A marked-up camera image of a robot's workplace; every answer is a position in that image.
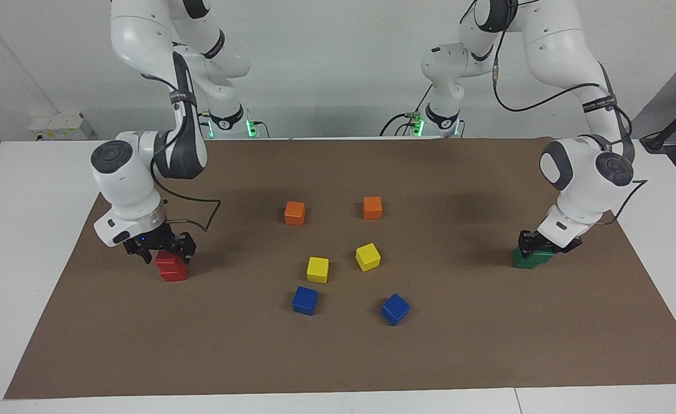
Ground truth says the black left base cable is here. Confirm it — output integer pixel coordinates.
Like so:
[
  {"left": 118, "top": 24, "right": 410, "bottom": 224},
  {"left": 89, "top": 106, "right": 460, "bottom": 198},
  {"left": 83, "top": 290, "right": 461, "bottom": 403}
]
[{"left": 379, "top": 83, "right": 431, "bottom": 137}]

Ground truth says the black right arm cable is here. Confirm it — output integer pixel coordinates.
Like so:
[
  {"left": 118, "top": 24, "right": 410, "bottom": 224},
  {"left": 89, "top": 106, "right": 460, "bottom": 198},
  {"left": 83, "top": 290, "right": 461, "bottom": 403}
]
[{"left": 150, "top": 55, "right": 222, "bottom": 232}]

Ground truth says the white wall socket box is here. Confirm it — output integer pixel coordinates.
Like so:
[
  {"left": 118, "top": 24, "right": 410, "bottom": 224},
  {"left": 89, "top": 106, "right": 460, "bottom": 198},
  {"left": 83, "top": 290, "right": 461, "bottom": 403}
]
[{"left": 29, "top": 112, "right": 94, "bottom": 142}]

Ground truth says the black right base cable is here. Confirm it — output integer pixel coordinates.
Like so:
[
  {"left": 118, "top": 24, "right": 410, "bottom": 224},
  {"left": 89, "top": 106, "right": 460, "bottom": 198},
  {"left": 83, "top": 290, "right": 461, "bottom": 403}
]
[{"left": 198, "top": 112, "right": 271, "bottom": 140}]

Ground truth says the green wooden block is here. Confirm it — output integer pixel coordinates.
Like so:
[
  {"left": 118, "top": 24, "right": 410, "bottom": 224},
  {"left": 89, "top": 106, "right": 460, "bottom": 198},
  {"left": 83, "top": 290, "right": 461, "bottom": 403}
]
[
  {"left": 522, "top": 247, "right": 553, "bottom": 266},
  {"left": 513, "top": 248, "right": 546, "bottom": 270}
]

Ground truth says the black stand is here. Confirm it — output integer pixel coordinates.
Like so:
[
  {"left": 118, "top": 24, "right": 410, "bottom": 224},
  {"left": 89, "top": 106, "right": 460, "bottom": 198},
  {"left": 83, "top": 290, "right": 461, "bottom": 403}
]
[{"left": 639, "top": 91, "right": 676, "bottom": 154}]

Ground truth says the black base cable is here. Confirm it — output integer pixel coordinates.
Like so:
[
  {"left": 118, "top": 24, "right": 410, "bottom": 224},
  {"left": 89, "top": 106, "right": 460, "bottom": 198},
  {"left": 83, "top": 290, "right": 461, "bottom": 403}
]
[
  {"left": 379, "top": 83, "right": 431, "bottom": 137},
  {"left": 198, "top": 112, "right": 271, "bottom": 140}
]

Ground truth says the blue wooden block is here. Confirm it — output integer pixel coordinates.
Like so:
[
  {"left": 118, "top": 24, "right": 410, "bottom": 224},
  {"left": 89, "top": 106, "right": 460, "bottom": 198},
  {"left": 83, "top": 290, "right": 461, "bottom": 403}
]
[
  {"left": 292, "top": 286, "right": 319, "bottom": 316},
  {"left": 380, "top": 293, "right": 411, "bottom": 326}
]

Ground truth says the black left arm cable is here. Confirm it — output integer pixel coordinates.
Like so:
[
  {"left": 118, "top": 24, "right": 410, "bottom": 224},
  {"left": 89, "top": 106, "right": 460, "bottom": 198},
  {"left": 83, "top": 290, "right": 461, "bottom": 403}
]
[{"left": 459, "top": 0, "right": 648, "bottom": 226}]

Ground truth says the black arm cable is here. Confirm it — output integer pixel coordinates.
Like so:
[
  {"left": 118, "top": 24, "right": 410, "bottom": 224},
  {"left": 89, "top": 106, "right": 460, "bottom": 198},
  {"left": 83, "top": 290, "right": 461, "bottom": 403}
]
[
  {"left": 150, "top": 55, "right": 222, "bottom": 232},
  {"left": 459, "top": 0, "right": 648, "bottom": 226}
]

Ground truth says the yellow wooden block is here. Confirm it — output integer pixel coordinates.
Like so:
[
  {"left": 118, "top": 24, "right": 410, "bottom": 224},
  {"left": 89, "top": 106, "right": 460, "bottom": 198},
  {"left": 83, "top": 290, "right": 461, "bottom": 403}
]
[
  {"left": 306, "top": 256, "right": 330, "bottom": 284},
  {"left": 355, "top": 243, "right": 382, "bottom": 272}
]

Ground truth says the red wooden block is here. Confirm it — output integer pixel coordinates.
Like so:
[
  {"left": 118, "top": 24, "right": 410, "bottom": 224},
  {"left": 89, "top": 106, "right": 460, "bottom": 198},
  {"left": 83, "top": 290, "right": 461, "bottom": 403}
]
[
  {"left": 155, "top": 251, "right": 188, "bottom": 270},
  {"left": 159, "top": 263, "right": 189, "bottom": 283}
]

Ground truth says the brown table mat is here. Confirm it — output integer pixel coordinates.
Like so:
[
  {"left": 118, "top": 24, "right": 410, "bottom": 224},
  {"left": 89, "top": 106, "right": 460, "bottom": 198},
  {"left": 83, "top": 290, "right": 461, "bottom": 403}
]
[{"left": 4, "top": 137, "right": 676, "bottom": 400}]

